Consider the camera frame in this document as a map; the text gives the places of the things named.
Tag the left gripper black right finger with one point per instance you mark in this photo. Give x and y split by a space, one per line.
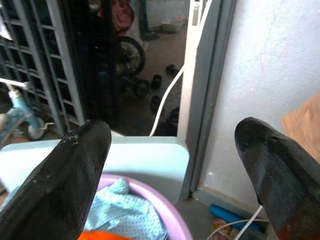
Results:
280 175

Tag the black bicycle wheel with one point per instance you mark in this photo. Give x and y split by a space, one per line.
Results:
140 55

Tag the light blue mesh garment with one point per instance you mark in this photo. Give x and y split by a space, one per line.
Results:
125 210

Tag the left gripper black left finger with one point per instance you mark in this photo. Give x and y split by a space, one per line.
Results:
50 187

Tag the orange garment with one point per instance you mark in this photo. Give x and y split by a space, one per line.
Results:
100 236

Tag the blue tube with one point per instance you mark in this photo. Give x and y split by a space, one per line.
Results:
225 215

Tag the grey metal grille gate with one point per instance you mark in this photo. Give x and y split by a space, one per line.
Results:
37 62

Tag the grey door frame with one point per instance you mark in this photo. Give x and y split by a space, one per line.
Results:
215 75

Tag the purple plastic laundry basin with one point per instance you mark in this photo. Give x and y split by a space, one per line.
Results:
170 207

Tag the dark shoe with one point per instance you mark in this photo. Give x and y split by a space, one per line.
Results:
172 68
156 81

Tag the small dark toy tricycle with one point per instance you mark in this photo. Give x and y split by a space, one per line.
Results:
141 86

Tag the beige brown garment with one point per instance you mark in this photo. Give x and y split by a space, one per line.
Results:
305 122

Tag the light blue child tricycle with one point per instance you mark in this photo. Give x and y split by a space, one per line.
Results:
15 117

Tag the red hanging bag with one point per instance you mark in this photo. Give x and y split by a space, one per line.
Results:
122 15

